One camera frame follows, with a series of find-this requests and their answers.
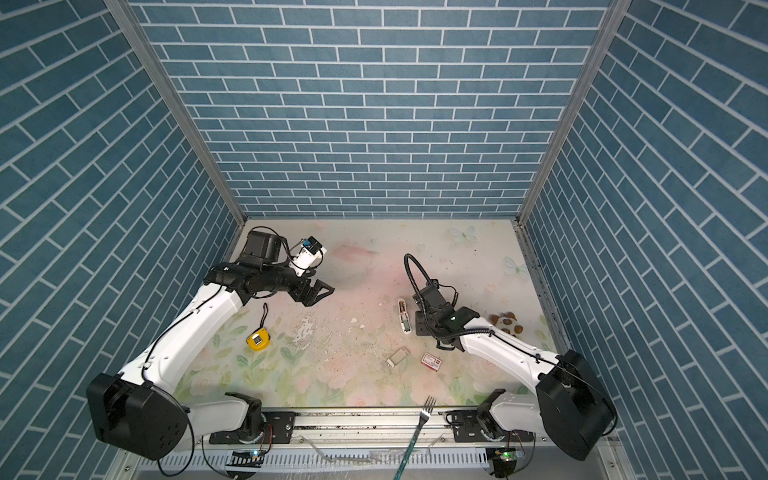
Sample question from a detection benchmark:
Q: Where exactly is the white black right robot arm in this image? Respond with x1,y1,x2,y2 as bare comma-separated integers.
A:
403,253,618,461

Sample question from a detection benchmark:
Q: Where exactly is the pink white stapler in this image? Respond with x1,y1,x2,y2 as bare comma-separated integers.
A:
397,298,412,334

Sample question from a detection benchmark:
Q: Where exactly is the red white staple box sleeve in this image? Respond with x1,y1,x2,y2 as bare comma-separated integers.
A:
420,352,442,372

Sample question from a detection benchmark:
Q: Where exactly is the aluminium corner post left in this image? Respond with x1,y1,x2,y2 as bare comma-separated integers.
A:
104,0,247,226

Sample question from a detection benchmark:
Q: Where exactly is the aluminium front rail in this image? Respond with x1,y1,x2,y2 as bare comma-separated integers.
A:
128,406,613,451

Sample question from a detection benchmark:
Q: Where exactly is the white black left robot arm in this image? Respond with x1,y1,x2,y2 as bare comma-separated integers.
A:
86,226,334,460

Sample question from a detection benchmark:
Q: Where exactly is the white staple box tray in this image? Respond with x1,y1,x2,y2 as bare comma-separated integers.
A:
386,347,410,368

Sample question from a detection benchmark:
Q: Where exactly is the aluminium corner post right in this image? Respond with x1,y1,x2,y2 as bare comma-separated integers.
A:
517,0,631,226

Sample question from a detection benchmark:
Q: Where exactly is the aluminium corner post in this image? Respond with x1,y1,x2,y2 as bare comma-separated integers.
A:
517,0,631,226
104,0,247,226

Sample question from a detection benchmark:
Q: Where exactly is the yellow small object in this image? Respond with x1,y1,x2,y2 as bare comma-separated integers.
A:
246,328,270,352

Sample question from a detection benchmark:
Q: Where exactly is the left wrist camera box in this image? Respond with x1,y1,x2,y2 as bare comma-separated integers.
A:
289,236,327,277

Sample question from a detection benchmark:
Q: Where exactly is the brown white plush toy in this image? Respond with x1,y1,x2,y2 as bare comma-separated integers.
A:
488,311,524,337

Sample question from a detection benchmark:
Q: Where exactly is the green handled fork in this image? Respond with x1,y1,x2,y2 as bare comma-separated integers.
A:
394,396,436,480

